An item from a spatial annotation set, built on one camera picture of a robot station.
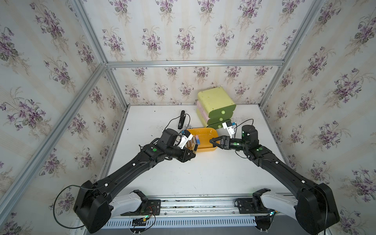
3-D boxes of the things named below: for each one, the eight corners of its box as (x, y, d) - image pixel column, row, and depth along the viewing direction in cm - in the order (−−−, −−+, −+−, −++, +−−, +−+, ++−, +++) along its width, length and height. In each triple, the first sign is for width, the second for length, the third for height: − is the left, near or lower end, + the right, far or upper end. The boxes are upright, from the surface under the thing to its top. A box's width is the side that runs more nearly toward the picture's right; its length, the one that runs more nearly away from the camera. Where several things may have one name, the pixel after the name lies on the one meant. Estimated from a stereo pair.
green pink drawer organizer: (207, 134, 104) (211, 113, 87) (195, 113, 117) (197, 92, 100) (229, 126, 108) (237, 106, 91) (215, 108, 121) (220, 86, 104)
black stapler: (178, 129, 107) (177, 125, 103) (181, 114, 117) (181, 110, 113) (182, 129, 106) (182, 126, 103) (185, 114, 116) (185, 110, 113)
